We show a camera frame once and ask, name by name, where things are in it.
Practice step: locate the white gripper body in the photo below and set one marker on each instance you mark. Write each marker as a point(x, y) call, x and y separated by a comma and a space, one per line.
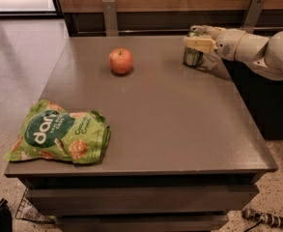
point(227, 44)

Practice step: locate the green soda can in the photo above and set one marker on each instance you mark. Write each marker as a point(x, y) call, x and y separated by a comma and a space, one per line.
point(192, 57)

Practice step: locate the black white power strip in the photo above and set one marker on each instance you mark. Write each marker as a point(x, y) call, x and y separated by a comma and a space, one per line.
point(265, 218)

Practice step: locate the red apple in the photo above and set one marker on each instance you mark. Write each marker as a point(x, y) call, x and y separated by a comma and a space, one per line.
point(121, 61)

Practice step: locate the metal bracket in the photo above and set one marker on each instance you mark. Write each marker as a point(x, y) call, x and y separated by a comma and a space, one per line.
point(252, 15)
point(110, 18)

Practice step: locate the green rice chip bag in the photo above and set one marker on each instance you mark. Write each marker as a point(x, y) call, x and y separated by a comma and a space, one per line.
point(50, 132)

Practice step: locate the right metal bracket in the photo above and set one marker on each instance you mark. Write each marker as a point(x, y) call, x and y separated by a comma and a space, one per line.
point(252, 15)

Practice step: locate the upper grey drawer front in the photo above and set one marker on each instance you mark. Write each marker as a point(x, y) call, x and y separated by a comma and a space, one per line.
point(151, 200)

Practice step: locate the lower grey drawer front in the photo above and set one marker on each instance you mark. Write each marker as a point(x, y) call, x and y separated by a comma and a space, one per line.
point(183, 223)

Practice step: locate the left metal bracket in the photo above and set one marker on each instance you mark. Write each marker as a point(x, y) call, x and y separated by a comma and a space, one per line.
point(110, 18)

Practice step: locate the wire basket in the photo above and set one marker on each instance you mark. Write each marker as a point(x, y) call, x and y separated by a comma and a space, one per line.
point(26, 211)

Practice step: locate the black bag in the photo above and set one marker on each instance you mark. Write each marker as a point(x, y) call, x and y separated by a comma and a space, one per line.
point(6, 220)

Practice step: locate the metal rail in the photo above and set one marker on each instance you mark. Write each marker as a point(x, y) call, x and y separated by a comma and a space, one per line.
point(263, 31)

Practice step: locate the grey drawer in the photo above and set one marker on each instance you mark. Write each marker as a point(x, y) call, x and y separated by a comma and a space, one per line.
point(151, 200)
point(183, 223)

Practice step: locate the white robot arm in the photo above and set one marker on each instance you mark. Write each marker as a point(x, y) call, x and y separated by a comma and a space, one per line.
point(263, 55)

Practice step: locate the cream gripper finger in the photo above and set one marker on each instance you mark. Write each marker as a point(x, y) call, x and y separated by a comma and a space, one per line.
point(202, 44)
point(205, 31)

